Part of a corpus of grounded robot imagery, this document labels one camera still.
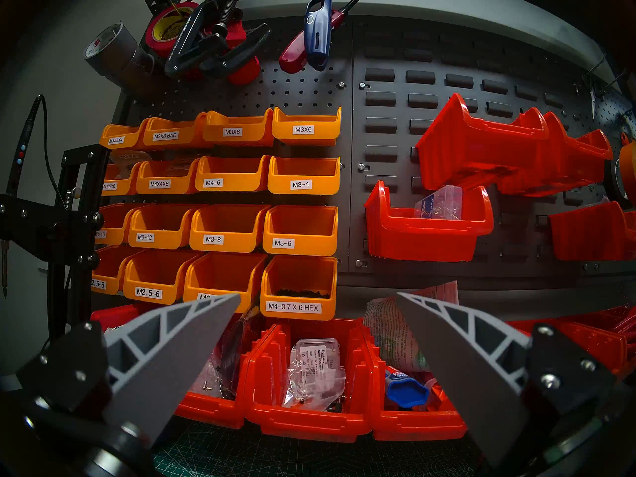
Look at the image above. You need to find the grey pegboard back panel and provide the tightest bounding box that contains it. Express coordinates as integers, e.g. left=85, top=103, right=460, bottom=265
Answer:
left=114, top=14, right=636, bottom=303

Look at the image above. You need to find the green cutting mat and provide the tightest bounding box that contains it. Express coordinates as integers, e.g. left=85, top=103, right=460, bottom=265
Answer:
left=154, top=421, right=482, bottom=477

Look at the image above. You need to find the orange tape roll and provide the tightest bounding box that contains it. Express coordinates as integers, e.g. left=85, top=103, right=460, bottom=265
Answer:
left=619, top=133, right=636, bottom=206

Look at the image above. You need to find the clear bag of dark parts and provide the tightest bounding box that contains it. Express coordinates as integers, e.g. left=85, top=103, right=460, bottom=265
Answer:
left=204, top=307, right=259, bottom=399

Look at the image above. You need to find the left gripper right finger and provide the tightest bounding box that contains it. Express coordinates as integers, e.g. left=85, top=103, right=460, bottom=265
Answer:
left=396, top=292, right=617, bottom=469

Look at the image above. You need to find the red plastic storage bin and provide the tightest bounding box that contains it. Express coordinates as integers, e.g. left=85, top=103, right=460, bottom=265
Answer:
left=548, top=201, right=636, bottom=261
left=507, top=317, right=629, bottom=377
left=368, top=322, right=468, bottom=441
left=416, top=93, right=550, bottom=191
left=91, top=304, right=155, bottom=332
left=246, top=318, right=373, bottom=443
left=364, top=180, right=494, bottom=262
left=561, top=305, right=636, bottom=330
left=497, top=111, right=613, bottom=197
left=176, top=307, right=259, bottom=429

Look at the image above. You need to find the clear plastic hardware bag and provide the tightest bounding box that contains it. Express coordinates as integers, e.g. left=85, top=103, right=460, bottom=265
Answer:
left=283, top=338, right=346, bottom=412

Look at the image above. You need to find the clear plastic parts bag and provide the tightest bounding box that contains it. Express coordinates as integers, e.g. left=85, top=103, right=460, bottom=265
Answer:
left=414, top=185, right=463, bottom=220

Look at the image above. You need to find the grey duct tape roll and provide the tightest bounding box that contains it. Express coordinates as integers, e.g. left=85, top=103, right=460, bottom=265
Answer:
left=84, top=23, right=155, bottom=91

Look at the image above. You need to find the yellow plastic parts bin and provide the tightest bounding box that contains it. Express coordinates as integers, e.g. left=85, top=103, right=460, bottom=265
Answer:
left=128, top=204, right=199, bottom=249
left=195, top=156, right=271, bottom=192
left=189, top=204, right=271, bottom=253
left=267, top=157, right=341, bottom=195
left=204, top=108, right=275, bottom=147
left=262, top=205, right=339, bottom=257
left=99, top=118, right=150, bottom=150
left=94, top=203, right=145, bottom=246
left=183, top=252, right=269, bottom=313
left=102, top=160, right=142, bottom=197
left=136, top=158, right=199, bottom=195
left=143, top=112, right=209, bottom=149
left=91, top=246, right=145, bottom=295
left=272, top=107, right=342, bottom=146
left=259, top=255, right=338, bottom=321
left=123, top=250, right=202, bottom=305

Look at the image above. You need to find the black metal fixture stand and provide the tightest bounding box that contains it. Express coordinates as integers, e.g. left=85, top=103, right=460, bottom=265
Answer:
left=0, top=143, right=110, bottom=342

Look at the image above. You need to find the grey overhead workbench shelf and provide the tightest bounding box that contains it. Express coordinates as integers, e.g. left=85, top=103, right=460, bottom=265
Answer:
left=238, top=0, right=612, bottom=79

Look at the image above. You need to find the small blue plastic part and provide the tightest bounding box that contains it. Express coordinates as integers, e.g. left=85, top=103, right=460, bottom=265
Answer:
left=385, top=369, right=430, bottom=409

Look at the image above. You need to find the black bar clamp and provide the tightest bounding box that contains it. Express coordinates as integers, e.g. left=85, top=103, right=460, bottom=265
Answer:
left=164, top=0, right=271, bottom=79

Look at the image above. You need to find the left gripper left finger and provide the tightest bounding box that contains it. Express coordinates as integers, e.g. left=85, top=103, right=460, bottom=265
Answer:
left=17, top=293, right=241, bottom=444

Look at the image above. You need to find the red yellow tape roll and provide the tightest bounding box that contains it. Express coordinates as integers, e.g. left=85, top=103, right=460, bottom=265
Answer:
left=145, top=1, right=199, bottom=59

